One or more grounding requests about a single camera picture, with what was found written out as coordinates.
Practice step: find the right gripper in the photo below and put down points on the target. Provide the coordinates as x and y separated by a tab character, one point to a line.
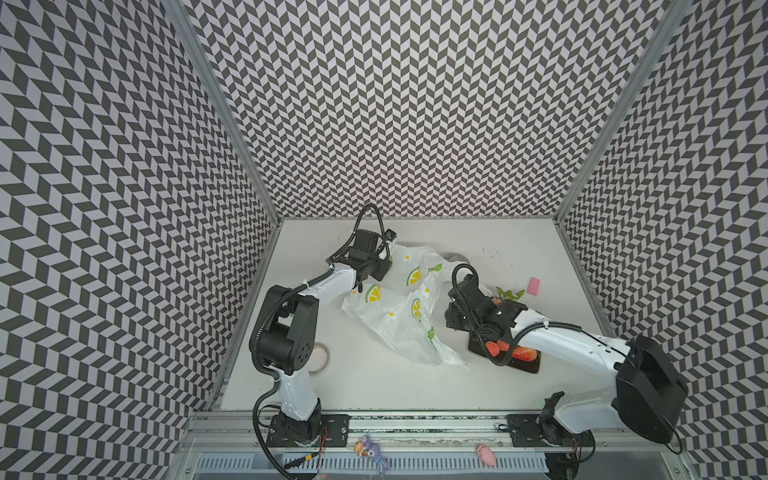
459	310

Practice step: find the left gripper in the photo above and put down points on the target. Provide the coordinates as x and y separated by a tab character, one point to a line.
381	273

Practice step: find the yellow fruit with green leaves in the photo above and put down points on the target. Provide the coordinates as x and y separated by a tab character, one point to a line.
514	295

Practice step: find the white plastic bag fruit print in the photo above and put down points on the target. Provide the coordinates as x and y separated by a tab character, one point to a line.
400	309

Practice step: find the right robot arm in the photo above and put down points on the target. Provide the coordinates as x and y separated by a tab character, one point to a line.
639	390

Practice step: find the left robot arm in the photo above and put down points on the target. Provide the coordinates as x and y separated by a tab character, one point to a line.
283	338

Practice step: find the red strawberry fake fruit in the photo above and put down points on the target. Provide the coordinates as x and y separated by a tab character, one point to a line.
524	354

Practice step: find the black square tray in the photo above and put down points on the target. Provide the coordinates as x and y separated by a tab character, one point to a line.
475	347

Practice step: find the pink eraser block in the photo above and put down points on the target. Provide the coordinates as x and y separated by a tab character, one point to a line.
534	286

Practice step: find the grey tape roll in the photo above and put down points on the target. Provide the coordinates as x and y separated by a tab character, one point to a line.
455	257

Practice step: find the white tape roll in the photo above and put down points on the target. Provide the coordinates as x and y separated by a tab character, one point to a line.
319	359

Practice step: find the pink toy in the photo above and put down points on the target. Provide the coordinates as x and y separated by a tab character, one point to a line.
486	456

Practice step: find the purple octopus toy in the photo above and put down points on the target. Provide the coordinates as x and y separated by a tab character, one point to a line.
365	447

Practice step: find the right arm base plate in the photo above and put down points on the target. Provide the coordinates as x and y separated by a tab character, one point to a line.
533	430

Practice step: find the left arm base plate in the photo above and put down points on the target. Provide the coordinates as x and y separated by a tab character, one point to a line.
333	429

